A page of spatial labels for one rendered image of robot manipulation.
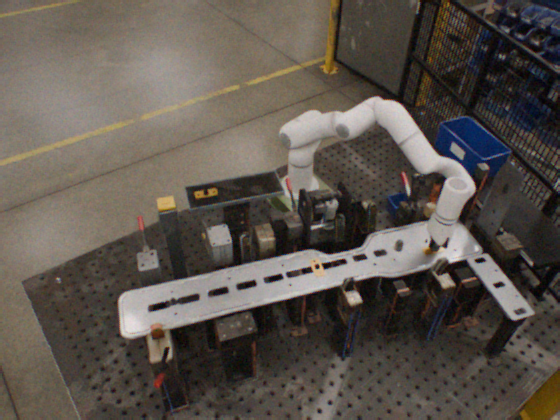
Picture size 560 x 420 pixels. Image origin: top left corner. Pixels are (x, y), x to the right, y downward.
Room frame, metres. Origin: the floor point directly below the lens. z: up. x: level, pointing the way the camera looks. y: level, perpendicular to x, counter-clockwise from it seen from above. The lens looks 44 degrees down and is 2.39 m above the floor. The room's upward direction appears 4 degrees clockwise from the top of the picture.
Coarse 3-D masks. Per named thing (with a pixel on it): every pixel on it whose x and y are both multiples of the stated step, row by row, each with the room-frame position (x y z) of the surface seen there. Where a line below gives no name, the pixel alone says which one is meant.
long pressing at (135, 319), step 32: (416, 224) 1.37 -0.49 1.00; (288, 256) 1.15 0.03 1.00; (320, 256) 1.17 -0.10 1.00; (352, 256) 1.18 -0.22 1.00; (384, 256) 1.19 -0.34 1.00; (416, 256) 1.20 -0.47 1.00; (448, 256) 1.21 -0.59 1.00; (160, 288) 0.97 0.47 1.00; (192, 288) 0.98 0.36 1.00; (256, 288) 1.00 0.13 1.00; (288, 288) 1.01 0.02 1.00; (320, 288) 1.02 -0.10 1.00; (128, 320) 0.84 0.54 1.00; (160, 320) 0.85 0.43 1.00; (192, 320) 0.86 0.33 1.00
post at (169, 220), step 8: (176, 208) 1.24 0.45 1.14; (160, 216) 1.20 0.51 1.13; (168, 216) 1.21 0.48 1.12; (176, 216) 1.22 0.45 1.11; (168, 224) 1.21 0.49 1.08; (176, 224) 1.22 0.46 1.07; (168, 232) 1.21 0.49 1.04; (176, 232) 1.22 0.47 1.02; (168, 240) 1.21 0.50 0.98; (176, 240) 1.22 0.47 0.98; (168, 248) 1.21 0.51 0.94; (176, 248) 1.22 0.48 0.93; (176, 256) 1.22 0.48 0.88; (184, 256) 1.23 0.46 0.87; (176, 264) 1.22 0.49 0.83; (184, 264) 1.23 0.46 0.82; (176, 272) 1.21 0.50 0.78; (184, 272) 1.22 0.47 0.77
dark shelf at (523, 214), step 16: (432, 144) 1.90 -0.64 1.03; (480, 192) 1.57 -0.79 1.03; (512, 208) 1.48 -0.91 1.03; (528, 208) 1.48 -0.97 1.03; (512, 224) 1.38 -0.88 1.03; (528, 224) 1.39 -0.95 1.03; (544, 224) 1.39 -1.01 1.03; (528, 240) 1.30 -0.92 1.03; (544, 240) 1.30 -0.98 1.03; (528, 256) 1.22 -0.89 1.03; (544, 256) 1.22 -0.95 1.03
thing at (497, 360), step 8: (520, 312) 0.98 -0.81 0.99; (504, 320) 0.98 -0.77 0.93; (512, 320) 0.96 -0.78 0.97; (520, 320) 0.96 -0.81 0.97; (504, 328) 0.97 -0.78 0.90; (512, 328) 0.96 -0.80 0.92; (496, 336) 0.98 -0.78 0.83; (504, 336) 0.96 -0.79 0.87; (480, 344) 1.01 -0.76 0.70; (488, 344) 0.99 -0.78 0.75; (496, 344) 0.96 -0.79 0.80; (504, 344) 0.97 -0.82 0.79; (488, 352) 0.97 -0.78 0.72; (496, 352) 0.96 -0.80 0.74; (488, 360) 0.95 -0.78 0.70; (496, 360) 0.95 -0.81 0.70; (504, 360) 0.95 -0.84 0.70
